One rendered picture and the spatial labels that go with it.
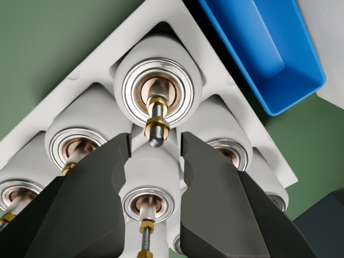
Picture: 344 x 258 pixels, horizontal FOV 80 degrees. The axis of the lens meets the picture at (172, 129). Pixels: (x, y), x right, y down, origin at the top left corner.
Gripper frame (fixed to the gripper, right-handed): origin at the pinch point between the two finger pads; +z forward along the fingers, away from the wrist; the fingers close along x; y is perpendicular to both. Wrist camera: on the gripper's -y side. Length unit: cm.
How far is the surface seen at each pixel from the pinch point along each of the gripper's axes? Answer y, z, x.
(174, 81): -0.8, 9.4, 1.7
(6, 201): 15.4, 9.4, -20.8
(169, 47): -3.9, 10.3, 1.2
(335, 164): 32, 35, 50
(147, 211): 16.1, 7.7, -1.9
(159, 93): -0.4, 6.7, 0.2
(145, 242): 16.8, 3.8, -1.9
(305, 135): 21, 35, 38
